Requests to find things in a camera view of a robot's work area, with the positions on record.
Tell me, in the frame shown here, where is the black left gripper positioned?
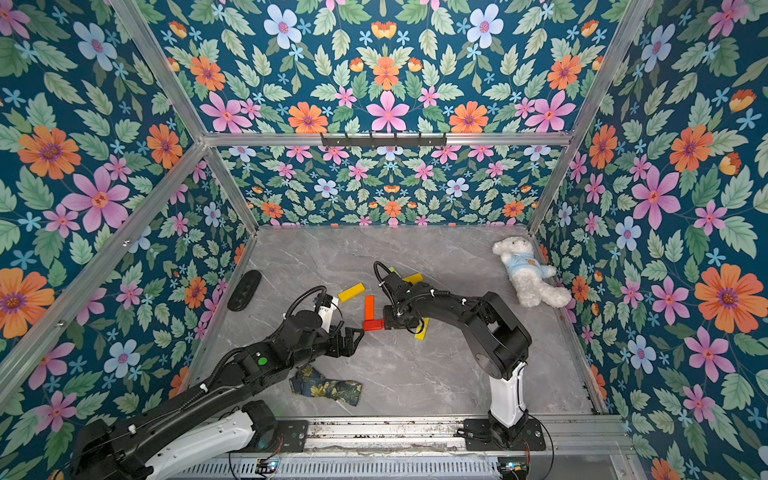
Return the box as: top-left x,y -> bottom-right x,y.
286,324 -> 367,371

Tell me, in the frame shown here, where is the red block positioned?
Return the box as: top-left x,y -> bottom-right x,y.
363,320 -> 386,332

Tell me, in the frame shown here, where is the orange block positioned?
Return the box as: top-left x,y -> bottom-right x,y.
364,296 -> 376,322

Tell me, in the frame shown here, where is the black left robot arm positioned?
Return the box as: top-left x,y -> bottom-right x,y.
70,310 -> 364,479

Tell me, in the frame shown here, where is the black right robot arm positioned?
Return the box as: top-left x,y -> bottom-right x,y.
374,262 -> 532,429

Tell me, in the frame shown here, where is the yellow block lower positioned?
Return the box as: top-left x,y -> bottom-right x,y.
414,318 -> 430,341

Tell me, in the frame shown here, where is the yellow block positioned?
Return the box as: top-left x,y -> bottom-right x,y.
338,283 -> 366,303
404,273 -> 423,285
414,318 -> 430,341

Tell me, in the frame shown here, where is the yellow block upper centre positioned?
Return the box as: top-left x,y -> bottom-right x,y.
404,273 -> 423,285

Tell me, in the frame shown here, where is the yellow block far left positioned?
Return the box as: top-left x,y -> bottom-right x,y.
338,283 -> 366,303

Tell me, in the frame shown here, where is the dark floral cloth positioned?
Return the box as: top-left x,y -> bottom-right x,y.
289,365 -> 363,407

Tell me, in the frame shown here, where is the black oval pad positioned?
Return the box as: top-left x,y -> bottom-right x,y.
227,270 -> 263,312

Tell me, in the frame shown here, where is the white teddy bear blue shirt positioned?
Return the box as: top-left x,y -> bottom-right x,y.
492,236 -> 572,308

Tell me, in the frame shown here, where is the white ventilation grille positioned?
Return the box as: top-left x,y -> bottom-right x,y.
192,457 -> 502,479

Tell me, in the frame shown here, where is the black corrugated cable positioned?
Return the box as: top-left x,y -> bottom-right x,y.
372,260 -> 400,289

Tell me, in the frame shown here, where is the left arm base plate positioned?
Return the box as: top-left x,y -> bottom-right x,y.
239,420 -> 309,455

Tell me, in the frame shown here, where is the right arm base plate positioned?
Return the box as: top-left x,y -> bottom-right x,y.
456,418 -> 547,452

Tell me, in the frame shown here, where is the black hook rail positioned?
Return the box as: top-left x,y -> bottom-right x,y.
320,133 -> 448,148

